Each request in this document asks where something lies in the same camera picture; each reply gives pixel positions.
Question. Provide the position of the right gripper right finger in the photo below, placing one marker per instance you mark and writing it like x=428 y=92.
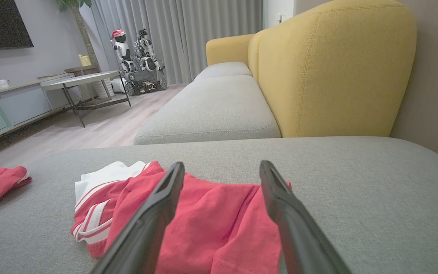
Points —
x=299 y=239

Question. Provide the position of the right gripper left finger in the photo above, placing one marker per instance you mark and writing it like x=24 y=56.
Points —
x=146 y=236

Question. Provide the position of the red jersey with white sleeves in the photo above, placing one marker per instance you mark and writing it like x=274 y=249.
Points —
x=219 y=220

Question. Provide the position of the large grey sofa chaise seat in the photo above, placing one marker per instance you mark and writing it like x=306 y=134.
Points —
x=356 y=198

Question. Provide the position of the grey sofa seat cushion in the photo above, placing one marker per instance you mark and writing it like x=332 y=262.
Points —
x=211 y=110
x=224 y=69

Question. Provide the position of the white ribbed pot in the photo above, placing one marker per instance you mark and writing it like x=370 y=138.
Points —
x=103 y=88

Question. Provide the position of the wheeled rover base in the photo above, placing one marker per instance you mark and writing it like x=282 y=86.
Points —
x=145 y=82

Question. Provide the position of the grey coffee table metal legs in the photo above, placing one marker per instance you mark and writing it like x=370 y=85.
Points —
x=76 y=79

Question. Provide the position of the yellow sofa backrest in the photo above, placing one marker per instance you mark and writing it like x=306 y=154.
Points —
x=340 y=72
x=253 y=49

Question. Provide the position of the small wooden side table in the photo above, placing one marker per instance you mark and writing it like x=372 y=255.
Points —
x=84 y=69

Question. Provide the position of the long low tv cabinet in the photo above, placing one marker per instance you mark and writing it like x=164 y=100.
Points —
x=17 y=104

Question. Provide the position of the white black toy robot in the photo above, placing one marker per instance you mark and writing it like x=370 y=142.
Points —
x=146 y=51

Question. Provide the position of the yellow watering can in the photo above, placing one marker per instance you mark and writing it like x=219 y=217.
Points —
x=84 y=61

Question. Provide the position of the toy robot with santa hat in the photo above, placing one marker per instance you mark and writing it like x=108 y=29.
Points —
x=122 y=51

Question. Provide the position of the indoor tree trunk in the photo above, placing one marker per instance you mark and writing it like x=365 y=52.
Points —
x=84 y=34

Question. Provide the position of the grey pleated curtain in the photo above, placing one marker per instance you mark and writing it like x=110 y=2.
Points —
x=196 y=30

